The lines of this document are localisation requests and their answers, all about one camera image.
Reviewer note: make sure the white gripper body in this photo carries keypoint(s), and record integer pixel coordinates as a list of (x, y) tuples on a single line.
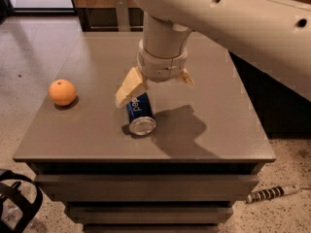
[(161, 67)]

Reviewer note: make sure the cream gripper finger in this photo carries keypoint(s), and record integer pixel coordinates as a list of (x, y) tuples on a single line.
[(133, 85), (185, 78)]

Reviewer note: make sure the blue pepsi can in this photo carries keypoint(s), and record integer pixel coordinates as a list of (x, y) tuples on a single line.
[(140, 114)]

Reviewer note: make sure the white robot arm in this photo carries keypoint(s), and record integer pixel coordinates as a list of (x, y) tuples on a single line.
[(272, 35)]

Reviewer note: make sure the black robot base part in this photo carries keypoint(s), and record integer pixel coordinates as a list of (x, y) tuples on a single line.
[(16, 210)]

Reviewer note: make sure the orange fruit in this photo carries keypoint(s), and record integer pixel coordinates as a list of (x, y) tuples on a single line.
[(62, 92)]

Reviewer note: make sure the grey drawer cabinet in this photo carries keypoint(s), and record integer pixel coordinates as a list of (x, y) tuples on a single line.
[(174, 163)]

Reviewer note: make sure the white power strip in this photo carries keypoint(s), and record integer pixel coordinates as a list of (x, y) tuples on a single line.
[(271, 193)]

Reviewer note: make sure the metal rail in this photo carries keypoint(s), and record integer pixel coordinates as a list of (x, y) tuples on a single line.
[(116, 28)]

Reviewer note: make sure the left metal bracket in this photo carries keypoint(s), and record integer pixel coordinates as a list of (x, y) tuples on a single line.
[(122, 15)]

